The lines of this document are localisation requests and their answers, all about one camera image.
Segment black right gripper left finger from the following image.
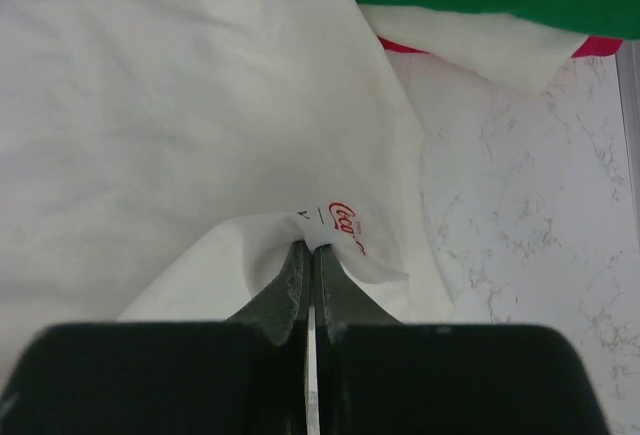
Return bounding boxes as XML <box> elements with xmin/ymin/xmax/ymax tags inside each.
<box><xmin>1</xmin><ymin>242</ymin><xmax>311</xmax><ymax>434</ymax></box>

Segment pink folded t-shirt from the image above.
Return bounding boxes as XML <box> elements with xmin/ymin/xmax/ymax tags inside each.
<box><xmin>379</xmin><ymin>36</ymin><xmax>623</xmax><ymax>59</ymax></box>

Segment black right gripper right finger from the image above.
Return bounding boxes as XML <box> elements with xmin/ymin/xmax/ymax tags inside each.
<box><xmin>312</xmin><ymin>246</ymin><xmax>609</xmax><ymax>434</ymax></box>

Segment white folded t-shirt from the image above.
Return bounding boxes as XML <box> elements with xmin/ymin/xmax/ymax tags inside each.
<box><xmin>359</xmin><ymin>4</ymin><xmax>588</xmax><ymax>94</ymax></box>

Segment white Coca-Cola t-shirt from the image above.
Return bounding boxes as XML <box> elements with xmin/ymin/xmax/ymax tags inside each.
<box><xmin>1</xmin><ymin>0</ymin><xmax>454</xmax><ymax>372</ymax></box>

